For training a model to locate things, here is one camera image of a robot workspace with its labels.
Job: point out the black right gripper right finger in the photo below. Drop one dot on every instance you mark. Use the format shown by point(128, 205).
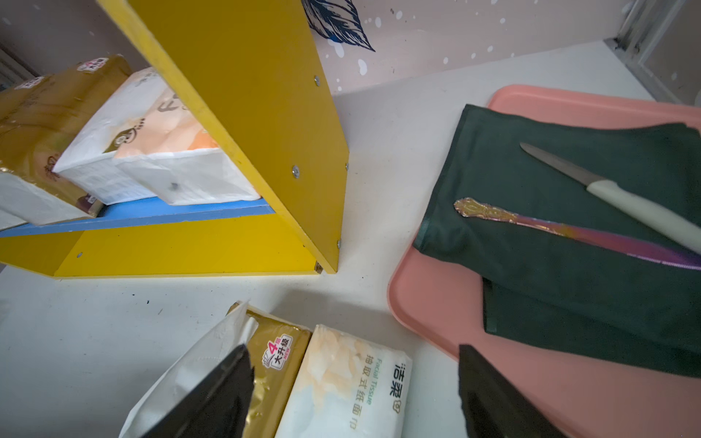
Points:
point(492, 406)

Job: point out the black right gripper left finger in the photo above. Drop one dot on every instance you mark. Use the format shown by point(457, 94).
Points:
point(218, 406)

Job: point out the yellow shelf unit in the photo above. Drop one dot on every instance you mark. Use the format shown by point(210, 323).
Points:
point(251, 74)

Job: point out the pink plastic tray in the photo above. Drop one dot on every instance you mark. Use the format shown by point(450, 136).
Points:
point(442, 303)

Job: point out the dark green cloth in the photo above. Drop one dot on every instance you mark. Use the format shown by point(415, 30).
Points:
point(557, 293)

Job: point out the iridescent butter knife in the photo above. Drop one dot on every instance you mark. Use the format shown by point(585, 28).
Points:
point(471, 208)

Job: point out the white handled knife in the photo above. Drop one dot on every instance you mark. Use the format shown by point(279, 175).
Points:
point(653, 215)

